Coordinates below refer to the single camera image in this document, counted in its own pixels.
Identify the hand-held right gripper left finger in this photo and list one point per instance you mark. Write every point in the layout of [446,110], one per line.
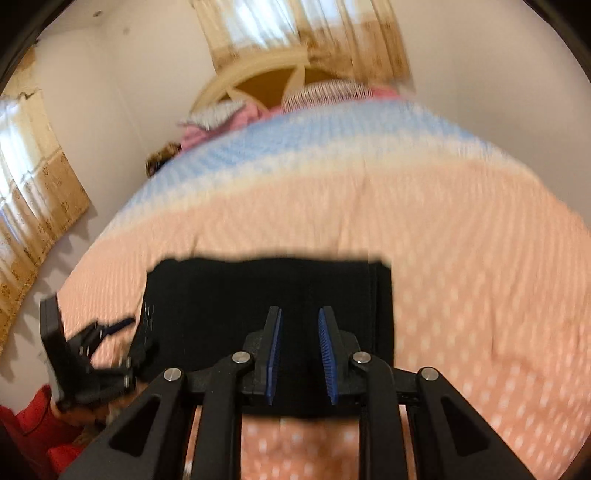
[274,355]

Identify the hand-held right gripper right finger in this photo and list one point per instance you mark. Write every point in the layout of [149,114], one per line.
[328,355]

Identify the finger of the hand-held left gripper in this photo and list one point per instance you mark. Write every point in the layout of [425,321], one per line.
[115,326]
[143,353]

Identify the black pants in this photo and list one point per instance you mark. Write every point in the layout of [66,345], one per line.
[277,286]

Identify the person's left hand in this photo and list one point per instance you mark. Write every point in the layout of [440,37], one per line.
[90,413]

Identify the red cloth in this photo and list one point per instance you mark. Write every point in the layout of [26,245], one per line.
[32,429]

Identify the polka dot bedspread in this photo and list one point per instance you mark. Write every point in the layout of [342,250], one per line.
[346,194]

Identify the beige floral window curtain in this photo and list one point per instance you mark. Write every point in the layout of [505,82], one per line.
[32,184]
[300,27]

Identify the brown patterned cloth bundle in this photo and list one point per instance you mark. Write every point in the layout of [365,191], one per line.
[161,159]

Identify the grey patterned pillow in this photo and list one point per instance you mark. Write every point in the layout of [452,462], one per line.
[212,115]

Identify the pink folded blanket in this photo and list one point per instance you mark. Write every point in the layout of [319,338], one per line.
[240,121]

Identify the striped pillow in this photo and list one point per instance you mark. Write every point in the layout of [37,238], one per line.
[323,92]

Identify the cream wooden headboard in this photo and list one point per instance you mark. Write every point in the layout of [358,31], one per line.
[258,83]

